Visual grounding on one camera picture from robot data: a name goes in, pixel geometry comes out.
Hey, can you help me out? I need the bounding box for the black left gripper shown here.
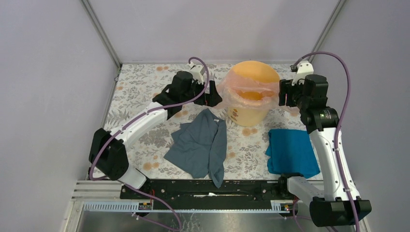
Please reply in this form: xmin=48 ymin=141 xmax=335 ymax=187
xmin=180 ymin=77 xmax=221 ymax=106

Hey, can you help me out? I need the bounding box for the pink plastic trash bag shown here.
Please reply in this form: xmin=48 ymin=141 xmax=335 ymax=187
xmin=216 ymin=70 xmax=299 ymax=116

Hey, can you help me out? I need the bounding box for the yellow plastic trash bin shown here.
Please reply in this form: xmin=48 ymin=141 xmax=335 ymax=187
xmin=223 ymin=60 xmax=280 ymax=127

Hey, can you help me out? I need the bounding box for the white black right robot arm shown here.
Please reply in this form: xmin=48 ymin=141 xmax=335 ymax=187
xmin=277 ymin=74 xmax=372 ymax=231

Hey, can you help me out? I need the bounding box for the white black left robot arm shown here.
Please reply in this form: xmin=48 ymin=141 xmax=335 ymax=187
xmin=88 ymin=69 xmax=222 ymax=199

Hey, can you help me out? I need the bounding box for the grey-blue shirt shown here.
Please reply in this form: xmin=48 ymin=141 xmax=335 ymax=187
xmin=164 ymin=108 xmax=227 ymax=188

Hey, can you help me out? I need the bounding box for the bright blue cloth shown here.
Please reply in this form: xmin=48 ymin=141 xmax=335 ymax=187
xmin=265 ymin=129 xmax=320 ymax=178

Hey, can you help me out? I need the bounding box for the floral table mat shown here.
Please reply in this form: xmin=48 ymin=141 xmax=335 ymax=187
xmin=104 ymin=64 xmax=305 ymax=180

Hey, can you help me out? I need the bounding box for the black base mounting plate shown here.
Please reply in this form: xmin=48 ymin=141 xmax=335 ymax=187
xmin=120 ymin=178 xmax=296 ymax=209

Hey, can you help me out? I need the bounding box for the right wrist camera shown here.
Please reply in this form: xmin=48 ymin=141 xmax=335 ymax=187
xmin=290 ymin=60 xmax=314 ymax=86

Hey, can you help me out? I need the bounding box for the right aluminium frame post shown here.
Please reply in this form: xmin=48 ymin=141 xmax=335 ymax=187
xmin=311 ymin=0 xmax=348 ymax=52

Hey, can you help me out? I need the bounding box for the aluminium frame post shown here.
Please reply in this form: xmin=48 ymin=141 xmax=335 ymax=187
xmin=311 ymin=0 xmax=348 ymax=52
xmin=80 ymin=0 xmax=122 ymax=70

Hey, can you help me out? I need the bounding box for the slotted cable duct rail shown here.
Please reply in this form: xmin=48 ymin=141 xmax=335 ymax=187
xmin=83 ymin=200 xmax=297 ymax=214

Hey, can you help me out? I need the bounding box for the left aluminium frame post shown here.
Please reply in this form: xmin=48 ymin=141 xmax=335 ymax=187
xmin=80 ymin=0 xmax=122 ymax=70

